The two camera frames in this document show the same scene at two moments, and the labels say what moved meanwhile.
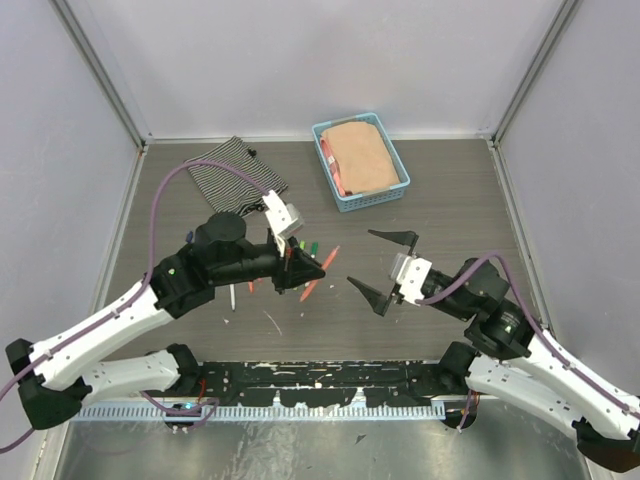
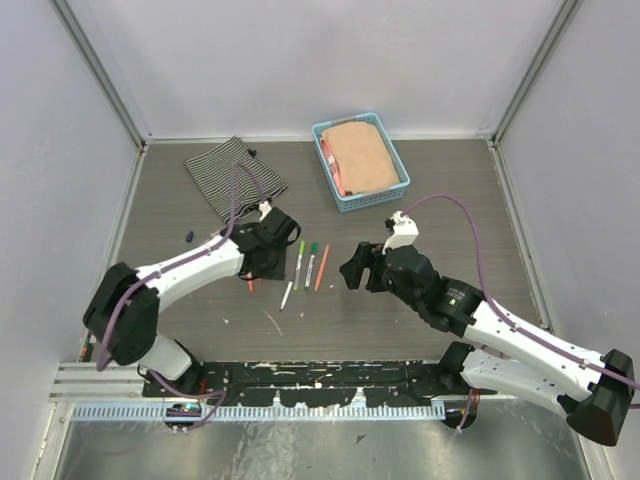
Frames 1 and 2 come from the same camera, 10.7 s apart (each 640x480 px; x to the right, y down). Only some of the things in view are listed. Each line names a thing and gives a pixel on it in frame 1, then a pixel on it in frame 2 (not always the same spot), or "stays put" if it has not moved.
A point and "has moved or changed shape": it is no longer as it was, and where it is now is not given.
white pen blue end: x=232 y=295 → x=285 y=298
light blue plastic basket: x=364 y=198 stays put
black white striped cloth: x=227 y=191 stays put
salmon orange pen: x=324 y=265 has moved or changed shape
